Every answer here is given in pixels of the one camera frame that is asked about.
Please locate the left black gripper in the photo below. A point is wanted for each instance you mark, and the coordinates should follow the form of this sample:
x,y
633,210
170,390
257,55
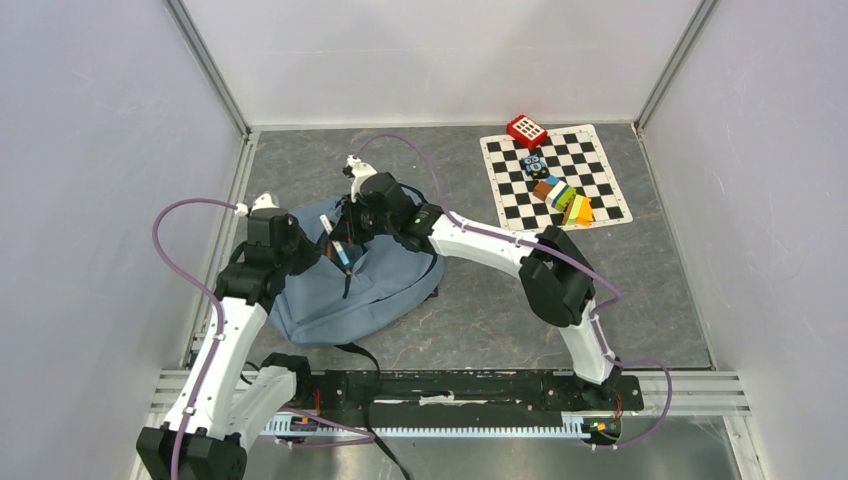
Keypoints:
x,y
311,249

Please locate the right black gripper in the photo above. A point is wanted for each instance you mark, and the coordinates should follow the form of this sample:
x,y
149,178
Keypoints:
x,y
346,228

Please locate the white blue pen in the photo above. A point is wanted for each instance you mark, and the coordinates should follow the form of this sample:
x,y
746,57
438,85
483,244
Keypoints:
x,y
334,240

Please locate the blue student backpack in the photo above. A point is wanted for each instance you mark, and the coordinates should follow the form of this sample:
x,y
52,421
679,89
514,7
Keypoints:
x,y
334,304

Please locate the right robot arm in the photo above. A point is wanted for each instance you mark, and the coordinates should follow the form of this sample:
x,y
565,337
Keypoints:
x,y
557,280

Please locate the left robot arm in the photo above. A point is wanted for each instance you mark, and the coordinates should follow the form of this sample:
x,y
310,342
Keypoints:
x,y
209,429

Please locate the blue robot toy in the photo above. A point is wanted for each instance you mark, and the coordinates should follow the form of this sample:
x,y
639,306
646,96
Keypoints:
x,y
535,167

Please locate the red calculator toy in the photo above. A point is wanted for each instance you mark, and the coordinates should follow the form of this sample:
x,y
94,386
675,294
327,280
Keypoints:
x,y
528,133

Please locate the colourful block stack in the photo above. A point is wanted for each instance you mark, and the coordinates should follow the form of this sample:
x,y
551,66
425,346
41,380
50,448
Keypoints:
x,y
555,193

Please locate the orange yellow block toy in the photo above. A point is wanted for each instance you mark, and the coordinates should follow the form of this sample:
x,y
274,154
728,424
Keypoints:
x,y
579,212

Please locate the checkered chess board mat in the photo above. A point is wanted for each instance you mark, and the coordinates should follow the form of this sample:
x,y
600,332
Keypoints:
x,y
573,155

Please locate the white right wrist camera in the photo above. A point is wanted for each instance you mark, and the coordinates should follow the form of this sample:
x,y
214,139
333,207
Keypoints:
x,y
358,172

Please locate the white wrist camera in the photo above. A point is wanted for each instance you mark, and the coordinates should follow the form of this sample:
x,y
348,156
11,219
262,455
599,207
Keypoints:
x,y
267,200
358,172

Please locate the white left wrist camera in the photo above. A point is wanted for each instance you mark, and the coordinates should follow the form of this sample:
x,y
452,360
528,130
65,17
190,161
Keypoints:
x,y
267,200

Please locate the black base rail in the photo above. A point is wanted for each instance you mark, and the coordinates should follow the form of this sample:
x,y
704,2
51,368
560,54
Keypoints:
x,y
459,398

